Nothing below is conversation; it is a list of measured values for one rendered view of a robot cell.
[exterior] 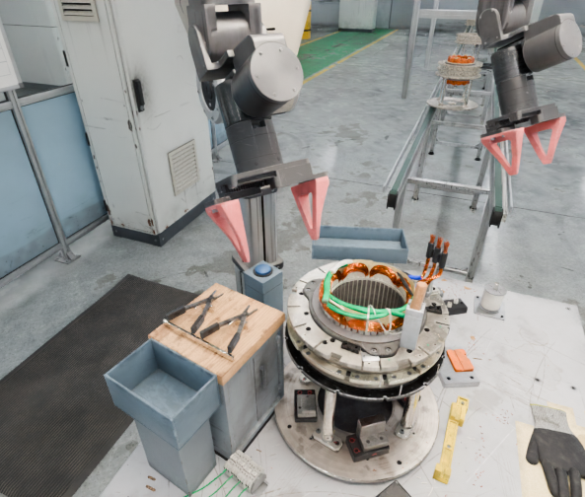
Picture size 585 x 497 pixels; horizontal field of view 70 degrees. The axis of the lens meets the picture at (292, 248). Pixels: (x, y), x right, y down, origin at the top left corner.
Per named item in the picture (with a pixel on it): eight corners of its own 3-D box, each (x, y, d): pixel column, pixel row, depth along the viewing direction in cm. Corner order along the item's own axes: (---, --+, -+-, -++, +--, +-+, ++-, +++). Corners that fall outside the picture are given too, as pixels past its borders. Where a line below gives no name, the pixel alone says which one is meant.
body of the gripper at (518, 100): (558, 112, 72) (550, 69, 71) (521, 121, 67) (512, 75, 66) (522, 123, 77) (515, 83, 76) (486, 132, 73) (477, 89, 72)
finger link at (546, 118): (574, 157, 73) (564, 104, 72) (549, 166, 70) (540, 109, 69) (536, 165, 79) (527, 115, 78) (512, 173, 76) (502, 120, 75)
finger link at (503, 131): (550, 165, 70) (540, 109, 69) (524, 174, 67) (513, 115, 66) (513, 172, 76) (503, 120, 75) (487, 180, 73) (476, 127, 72)
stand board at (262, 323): (223, 387, 75) (221, 377, 73) (149, 343, 83) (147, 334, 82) (285, 320, 89) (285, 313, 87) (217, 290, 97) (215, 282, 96)
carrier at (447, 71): (444, 96, 358) (451, 57, 341) (486, 105, 333) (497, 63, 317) (416, 103, 336) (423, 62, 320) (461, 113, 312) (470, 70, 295)
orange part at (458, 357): (474, 371, 108) (475, 369, 108) (455, 372, 108) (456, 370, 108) (463, 351, 114) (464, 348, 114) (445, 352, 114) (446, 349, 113)
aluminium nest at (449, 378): (477, 386, 106) (480, 380, 105) (443, 388, 106) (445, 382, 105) (460, 351, 116) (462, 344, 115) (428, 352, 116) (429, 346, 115)
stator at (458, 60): (451, 79, 339) (456, 52, 328) (476, 83, 325) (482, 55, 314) (435, 83, 327) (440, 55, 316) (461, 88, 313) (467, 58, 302)
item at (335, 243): (390, 307, 132) (403, 228, 116) (394, 331, 123) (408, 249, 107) (311, 302, 134) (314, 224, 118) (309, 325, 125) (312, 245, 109)
